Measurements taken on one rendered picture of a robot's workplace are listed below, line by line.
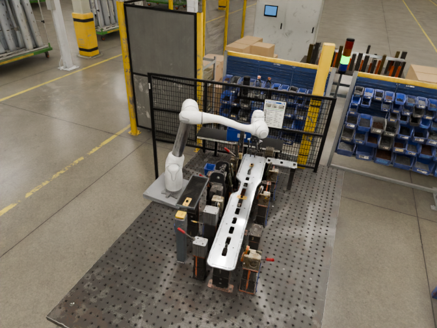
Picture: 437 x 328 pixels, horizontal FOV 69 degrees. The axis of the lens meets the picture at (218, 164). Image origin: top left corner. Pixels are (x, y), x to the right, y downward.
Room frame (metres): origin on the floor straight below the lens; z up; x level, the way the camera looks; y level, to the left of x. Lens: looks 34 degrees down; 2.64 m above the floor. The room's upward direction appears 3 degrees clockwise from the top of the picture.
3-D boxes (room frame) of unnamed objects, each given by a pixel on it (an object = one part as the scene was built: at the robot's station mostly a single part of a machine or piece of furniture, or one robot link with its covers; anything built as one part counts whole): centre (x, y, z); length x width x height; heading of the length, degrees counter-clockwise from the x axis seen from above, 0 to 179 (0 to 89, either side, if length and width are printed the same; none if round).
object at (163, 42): (4.46, 0.87, 1.00); 1.34 x 0.14 x 2.00; 69
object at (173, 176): (2.31, 0.40, 0.91); 0.18 x 0.16 x 0.22; 8
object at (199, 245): (1.42, 0.09, 0.88); 0.11 x 0.10 x 0.36; 77
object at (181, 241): (1.56, 0.23, 0.92); 0.08 x 0.08 x 0.44; 77
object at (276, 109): (2.94, -0.52, 1.30); 0.23 x 0.02 x 0.31; 77
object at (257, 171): (1.94, -0.21, 1.00); 1.38 x 0.22 x 0.02; 167
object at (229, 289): (1.35, -0.06, 0.84); 0.18 x 0.06 x 0.29; 77
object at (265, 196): (1.98, -0.39, 0.87); 0.12 x 0.09 x 0.35; 77
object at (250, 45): (6.95, -0.60, 0.52); 1.20 x 0.80 x 1.05; 156
